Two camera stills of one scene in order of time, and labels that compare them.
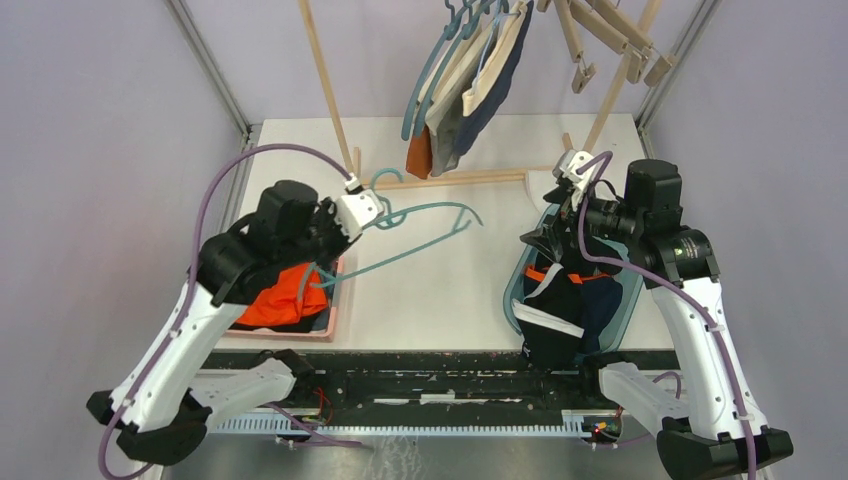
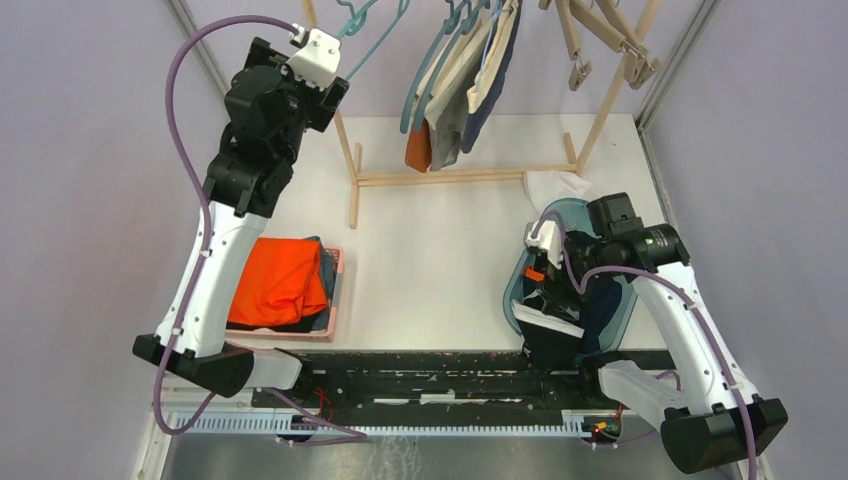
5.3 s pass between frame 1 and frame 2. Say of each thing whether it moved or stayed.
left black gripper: moved
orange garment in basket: stayed
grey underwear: stayed
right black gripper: moved
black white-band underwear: stayed
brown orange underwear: stayed
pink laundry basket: stayed
